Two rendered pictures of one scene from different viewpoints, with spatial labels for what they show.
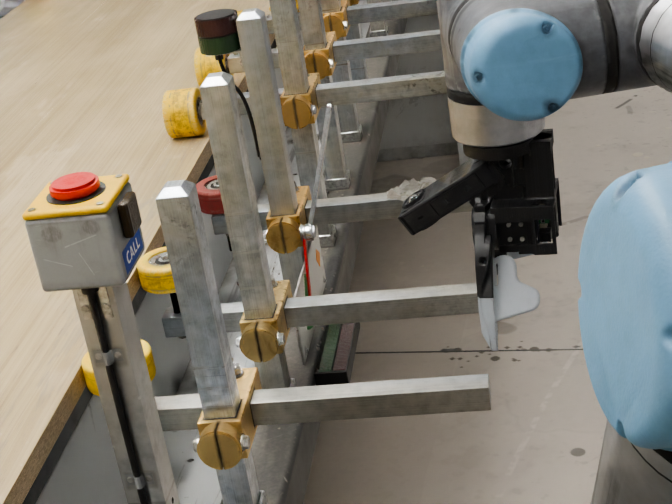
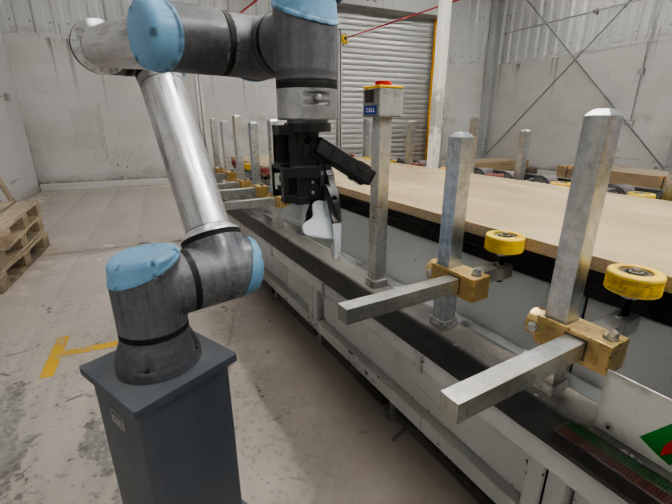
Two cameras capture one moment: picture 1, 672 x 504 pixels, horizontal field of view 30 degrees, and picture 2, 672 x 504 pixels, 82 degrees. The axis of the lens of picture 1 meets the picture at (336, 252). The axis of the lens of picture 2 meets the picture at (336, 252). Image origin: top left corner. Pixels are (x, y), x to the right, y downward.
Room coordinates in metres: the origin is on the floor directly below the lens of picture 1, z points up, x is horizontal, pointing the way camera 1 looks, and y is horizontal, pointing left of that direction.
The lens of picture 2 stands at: (1.64, -0.54, 1.14)
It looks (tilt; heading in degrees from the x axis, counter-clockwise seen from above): 19 degrees down; 140
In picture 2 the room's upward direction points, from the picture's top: straight up
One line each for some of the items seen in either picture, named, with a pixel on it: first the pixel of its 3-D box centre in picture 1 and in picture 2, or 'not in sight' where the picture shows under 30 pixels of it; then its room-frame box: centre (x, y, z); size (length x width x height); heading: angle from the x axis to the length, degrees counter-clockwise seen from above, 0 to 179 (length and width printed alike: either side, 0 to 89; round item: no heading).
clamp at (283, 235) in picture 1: (287, 219); not in sight; (1.72, 0.06, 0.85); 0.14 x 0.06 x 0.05; 170
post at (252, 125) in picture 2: not in sight; (255, 174); (-0.03, 0.37, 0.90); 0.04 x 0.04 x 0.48; 80
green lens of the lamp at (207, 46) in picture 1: (220, 40); not in sight; (1.70, 0.11, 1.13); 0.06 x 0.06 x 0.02
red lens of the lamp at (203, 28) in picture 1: (217, 23); not in sight; (1.70, 0.11, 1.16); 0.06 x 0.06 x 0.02
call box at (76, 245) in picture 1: (87, 236); (382, 103); (0.95, 0.20, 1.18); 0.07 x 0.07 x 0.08; 80
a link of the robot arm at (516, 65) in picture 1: (524, 51); (258, 48); (1.03, -0.19, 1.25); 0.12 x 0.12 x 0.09; 0
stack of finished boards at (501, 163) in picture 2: not in sight; (476, 164); (-3.01, 7.50, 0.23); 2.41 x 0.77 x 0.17; 75
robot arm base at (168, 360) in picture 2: not in sight; (156, 341); (0.76, -0.35, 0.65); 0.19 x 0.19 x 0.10
